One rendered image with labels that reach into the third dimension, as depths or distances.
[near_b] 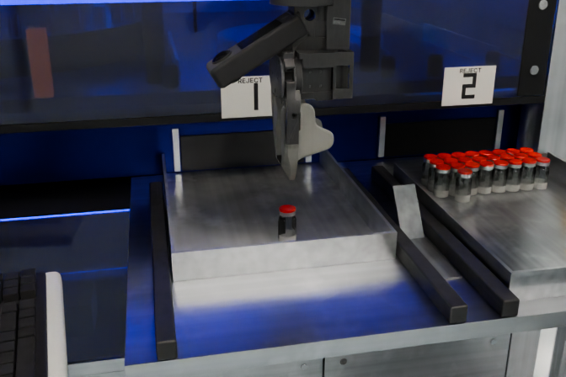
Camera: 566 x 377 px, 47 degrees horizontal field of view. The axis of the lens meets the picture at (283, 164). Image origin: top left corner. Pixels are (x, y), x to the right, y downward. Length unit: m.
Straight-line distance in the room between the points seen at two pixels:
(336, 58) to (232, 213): 0.29
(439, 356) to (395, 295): 0.54
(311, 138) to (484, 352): 0.68
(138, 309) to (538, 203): 0.58
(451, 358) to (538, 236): 0.44
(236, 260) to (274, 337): 0.13
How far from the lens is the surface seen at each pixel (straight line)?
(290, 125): 0.71
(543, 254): 0.84
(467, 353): 1.27
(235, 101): 0.94
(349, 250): 0.76
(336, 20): 0.73
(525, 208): 0.96
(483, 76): 1.05
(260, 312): 0.68
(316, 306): 0.69
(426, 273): 0.72
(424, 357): 1.24
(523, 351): 1.33
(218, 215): 0.89
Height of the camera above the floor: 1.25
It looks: 20 degrees down
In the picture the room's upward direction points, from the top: straight up
